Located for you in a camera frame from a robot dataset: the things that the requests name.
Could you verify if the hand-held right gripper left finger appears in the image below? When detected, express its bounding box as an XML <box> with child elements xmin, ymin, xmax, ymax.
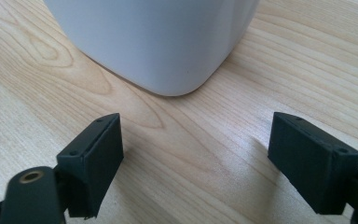
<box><xmin>56</xmin><ymin>112</ymin><xmax>125</xmax><ymax>219</ymax></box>

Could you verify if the white plastic container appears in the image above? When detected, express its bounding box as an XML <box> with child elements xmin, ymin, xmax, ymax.
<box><xmin>43</xmin><ymin>0</ymin><xmax>261</xmax><ymax>97</ymax></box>

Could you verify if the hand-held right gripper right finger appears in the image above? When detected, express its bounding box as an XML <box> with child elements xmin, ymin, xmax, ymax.
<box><xmin>267</xmin><ymin>111</ymin><xmax>358</xmax><ymax>216</ymax></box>

